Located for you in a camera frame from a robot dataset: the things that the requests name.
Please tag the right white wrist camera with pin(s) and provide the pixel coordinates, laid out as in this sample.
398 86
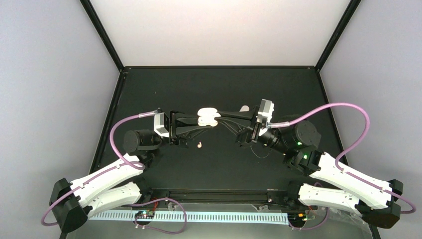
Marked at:
264 115

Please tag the small circuit board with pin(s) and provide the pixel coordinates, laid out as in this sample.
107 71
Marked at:
298 217
144 215

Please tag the small circuit board left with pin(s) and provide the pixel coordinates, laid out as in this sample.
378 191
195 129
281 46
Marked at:
144 215

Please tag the black front rail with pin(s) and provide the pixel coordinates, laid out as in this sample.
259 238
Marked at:
219 196

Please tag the black frame post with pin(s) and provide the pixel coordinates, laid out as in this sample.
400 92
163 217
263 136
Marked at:
101 31
338 31

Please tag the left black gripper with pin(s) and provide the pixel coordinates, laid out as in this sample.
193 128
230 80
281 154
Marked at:
173 139

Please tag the small circuit board right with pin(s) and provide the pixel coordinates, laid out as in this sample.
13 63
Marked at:
298 217

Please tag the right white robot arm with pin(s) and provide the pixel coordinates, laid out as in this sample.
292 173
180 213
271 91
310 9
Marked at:
371 199

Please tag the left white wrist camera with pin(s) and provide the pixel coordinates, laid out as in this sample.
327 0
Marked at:
161 124

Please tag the left black frame post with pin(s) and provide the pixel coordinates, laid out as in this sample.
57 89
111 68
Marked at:
101 31

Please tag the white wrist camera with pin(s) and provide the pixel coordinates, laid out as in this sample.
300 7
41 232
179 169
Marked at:
264 115
161 124

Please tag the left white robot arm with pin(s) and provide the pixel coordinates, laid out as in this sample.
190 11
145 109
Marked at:
72 203

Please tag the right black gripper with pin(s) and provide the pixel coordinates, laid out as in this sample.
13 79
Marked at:
247 134

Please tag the beige square charging case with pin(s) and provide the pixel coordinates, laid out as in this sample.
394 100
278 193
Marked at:
206 117

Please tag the right black frame post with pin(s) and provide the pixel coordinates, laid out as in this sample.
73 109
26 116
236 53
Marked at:
338 31

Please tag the white perforated cable tray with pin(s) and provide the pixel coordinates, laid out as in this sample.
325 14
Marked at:
197 217

